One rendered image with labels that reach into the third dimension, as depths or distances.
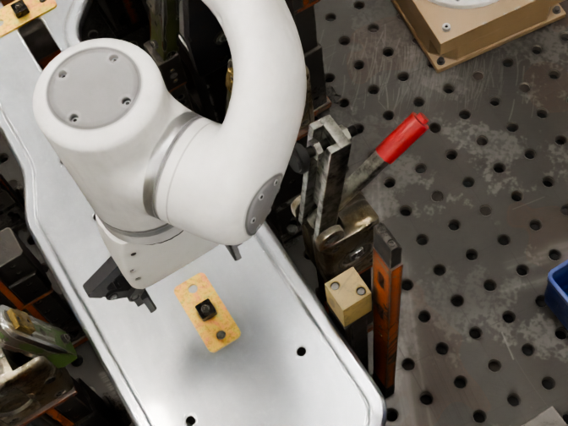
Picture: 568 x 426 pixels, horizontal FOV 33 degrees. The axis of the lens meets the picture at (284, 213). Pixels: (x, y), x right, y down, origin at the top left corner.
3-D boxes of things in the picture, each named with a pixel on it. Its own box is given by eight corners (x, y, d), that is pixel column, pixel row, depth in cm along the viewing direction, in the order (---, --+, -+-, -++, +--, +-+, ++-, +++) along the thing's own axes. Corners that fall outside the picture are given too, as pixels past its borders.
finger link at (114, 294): (124, 256, 83) (142, 283, 89) (92, 275, 83) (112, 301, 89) (142, 285, 82) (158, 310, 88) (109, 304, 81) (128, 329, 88)
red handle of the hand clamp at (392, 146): (295, 208, 96) (406, 99, 90) (306, 210, 98) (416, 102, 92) (317, 240, 94) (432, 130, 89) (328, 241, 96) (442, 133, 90)
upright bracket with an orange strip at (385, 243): (373, 379, 125) (372, 225, 80) (381, 374, 126) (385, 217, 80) (385, 398, 124) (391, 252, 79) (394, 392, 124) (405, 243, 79)
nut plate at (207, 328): (172, 290, 101) (170, 286, 100) (203, 271, 101) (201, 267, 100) (210, 354, 97) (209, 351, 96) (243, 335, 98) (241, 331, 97)
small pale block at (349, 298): (336, 380, 126) (323, 283, 93) (358, 366, 126) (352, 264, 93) (351, 402, 124) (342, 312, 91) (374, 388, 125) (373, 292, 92)
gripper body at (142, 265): (182, 125, 76) (205, 187, 86) (68, 190, 74) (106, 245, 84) (229, 195, 73) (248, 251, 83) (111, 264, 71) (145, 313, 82)
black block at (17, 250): (19, 334, 133) (-69, 253, 106) (88, 293, 134) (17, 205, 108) (44, 381, 129) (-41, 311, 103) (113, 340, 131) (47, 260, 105)
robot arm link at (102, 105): (226, 160, 72) (123, 116, 74) (195, 62, 60) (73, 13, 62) (171, 253, 69) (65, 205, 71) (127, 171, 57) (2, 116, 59)
